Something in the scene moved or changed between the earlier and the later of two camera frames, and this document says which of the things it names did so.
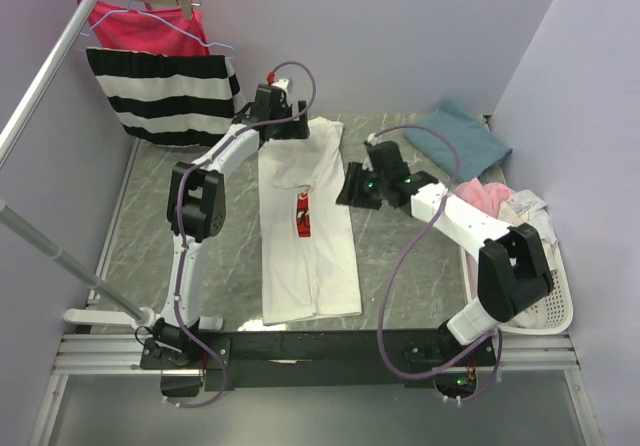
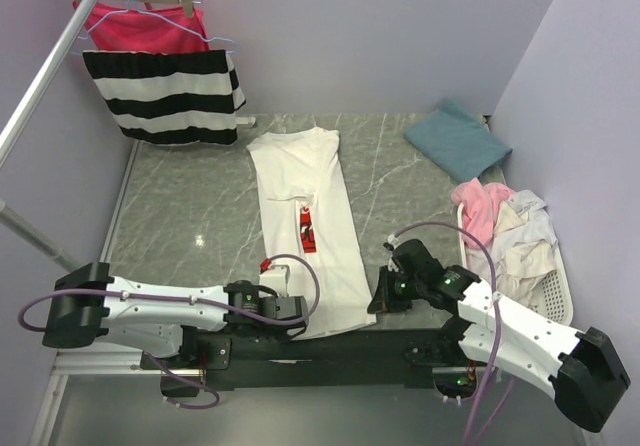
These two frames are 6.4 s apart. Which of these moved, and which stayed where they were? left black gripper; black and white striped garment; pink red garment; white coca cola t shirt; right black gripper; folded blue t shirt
Moved: right black gripper; white coca cola t shirt; left black gripper
Stayed: folded blue t shirt; pink red garment; black and white striped garment
